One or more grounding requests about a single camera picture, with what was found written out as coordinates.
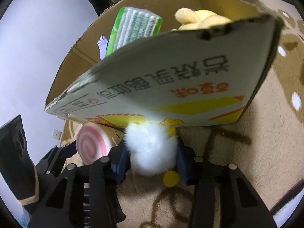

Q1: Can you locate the white fluffy pompom keychain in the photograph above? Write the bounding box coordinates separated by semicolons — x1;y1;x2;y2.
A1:
124;123;180;187

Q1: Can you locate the open cardboard box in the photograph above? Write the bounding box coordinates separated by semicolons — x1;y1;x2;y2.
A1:
45;0;284;127

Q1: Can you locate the green tissue pack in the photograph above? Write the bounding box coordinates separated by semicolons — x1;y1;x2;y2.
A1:
106;7;163;56

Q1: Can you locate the yellow dog plush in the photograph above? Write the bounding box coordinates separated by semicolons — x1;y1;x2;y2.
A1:
175;8;232;30

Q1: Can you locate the beige patterned carpet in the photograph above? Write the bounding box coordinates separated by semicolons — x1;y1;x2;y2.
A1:
56;0;303;227

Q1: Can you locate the lower wall socket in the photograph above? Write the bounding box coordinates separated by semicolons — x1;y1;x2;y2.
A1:
51;129;62;141

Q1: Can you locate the pink swirl roll plush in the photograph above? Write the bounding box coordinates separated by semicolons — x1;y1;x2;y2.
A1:
76;123;124;165

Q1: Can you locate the purple doll plush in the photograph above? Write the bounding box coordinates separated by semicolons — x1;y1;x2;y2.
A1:
97;35;108;60

